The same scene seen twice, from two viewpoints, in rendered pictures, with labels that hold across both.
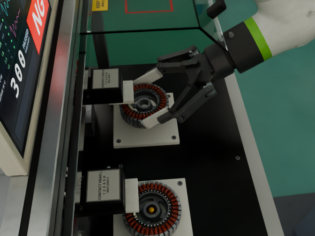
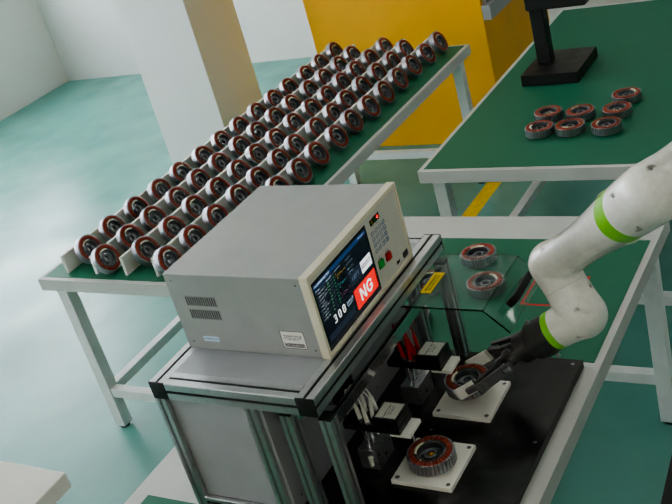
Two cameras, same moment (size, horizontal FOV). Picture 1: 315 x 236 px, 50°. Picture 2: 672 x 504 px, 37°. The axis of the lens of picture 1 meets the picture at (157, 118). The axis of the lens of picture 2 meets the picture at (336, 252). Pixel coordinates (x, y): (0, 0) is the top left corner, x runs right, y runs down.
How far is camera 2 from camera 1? 1.84 m
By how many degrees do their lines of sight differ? 40
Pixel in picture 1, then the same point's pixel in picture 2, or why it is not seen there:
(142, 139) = (458, 412)
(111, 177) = (397, 407)
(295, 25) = (566, 318)
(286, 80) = not seen: outside the picture
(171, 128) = (489, 408)
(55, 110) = (356, 338)
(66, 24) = (387, 298)
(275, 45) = (556, 333)
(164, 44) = not seen: hidden behind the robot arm
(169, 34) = not seen: hidden behind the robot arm
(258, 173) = (551, 460)
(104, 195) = (387, 415)
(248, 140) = (562, 435)
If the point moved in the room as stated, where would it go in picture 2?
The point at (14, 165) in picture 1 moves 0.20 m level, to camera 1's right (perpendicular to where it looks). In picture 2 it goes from (326, 352) to (406, 363)
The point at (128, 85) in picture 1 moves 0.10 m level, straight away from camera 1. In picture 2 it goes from (453, 359) to (466, 336)
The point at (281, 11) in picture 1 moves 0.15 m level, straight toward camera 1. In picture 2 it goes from (556, 305) to (506, 338)
